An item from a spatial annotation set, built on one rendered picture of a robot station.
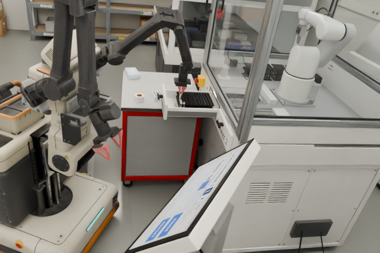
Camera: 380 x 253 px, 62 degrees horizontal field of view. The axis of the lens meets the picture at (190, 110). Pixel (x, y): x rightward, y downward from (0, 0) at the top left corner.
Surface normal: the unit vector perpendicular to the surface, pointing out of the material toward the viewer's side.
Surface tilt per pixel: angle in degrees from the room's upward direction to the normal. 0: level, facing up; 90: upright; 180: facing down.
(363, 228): 0
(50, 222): 0
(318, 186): 90
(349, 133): 90
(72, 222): 0
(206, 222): 40
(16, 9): 90
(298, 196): 90
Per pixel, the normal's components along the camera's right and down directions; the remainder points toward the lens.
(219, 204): 0.65, -0.45
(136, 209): 0.12, -0.86
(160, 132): 0.15, 0.51
